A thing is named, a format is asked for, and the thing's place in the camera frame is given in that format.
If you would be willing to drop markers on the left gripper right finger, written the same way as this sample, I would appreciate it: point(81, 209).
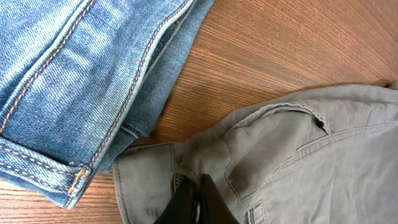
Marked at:
point(213, 209)

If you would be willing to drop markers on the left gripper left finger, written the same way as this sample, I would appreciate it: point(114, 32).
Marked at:
point(180, 209)

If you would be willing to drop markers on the grey cotton shorts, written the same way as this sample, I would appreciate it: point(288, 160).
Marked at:
point(326, 155)

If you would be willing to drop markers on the folded blue denim jeans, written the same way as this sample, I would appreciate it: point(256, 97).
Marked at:
point(83, 79)

